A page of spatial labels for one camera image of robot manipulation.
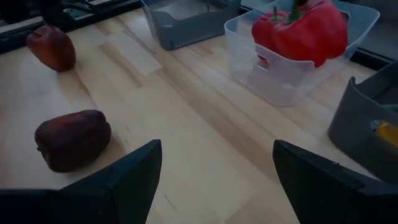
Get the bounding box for clear plastic basket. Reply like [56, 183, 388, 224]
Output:
[223, 0, 381, 107]

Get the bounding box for yellow bell pepper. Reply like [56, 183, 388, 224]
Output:
[374, 120, 398, 147]

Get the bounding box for red bell pepper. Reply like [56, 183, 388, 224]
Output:
[251, 5, 292, 50]
[273, 0, 349, 68]

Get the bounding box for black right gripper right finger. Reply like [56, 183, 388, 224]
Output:
[272, 139, 398, 224]

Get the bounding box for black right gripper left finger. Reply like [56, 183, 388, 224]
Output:
[0, 139, 163, 224]

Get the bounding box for grey cutting board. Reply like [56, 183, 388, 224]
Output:
[141, 0, 243, 51]

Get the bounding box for dark red apple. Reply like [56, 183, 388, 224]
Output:
[34, 109, 112, 174]
[26, 24, 77, 73]

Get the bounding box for dark grey plastic basket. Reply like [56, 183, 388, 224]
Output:
[328, 60, 398, 184]

